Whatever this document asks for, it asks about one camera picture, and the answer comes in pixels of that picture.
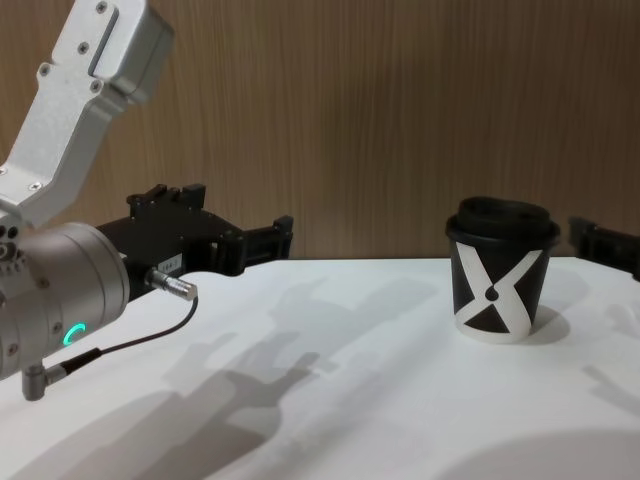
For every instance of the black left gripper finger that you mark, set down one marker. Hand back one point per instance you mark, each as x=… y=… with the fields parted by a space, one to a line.
x=265 y=234
x=255 y=259

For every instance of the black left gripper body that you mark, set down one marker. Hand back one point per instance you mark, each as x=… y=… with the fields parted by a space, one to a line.
x=165 y=237

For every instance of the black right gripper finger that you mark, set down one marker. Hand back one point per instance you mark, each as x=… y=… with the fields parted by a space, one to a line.
x=607 y=245

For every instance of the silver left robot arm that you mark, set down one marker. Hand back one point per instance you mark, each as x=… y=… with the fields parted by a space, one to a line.
x=60 y=280

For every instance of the black plastic cup lid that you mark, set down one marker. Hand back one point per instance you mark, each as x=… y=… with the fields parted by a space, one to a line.
x=502 y=220

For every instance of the black and white paper cup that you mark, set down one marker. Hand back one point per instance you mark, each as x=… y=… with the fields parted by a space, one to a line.
x=495 y=300

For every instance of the white table cloth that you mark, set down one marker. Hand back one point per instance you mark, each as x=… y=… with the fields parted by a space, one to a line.
x=350 y=390

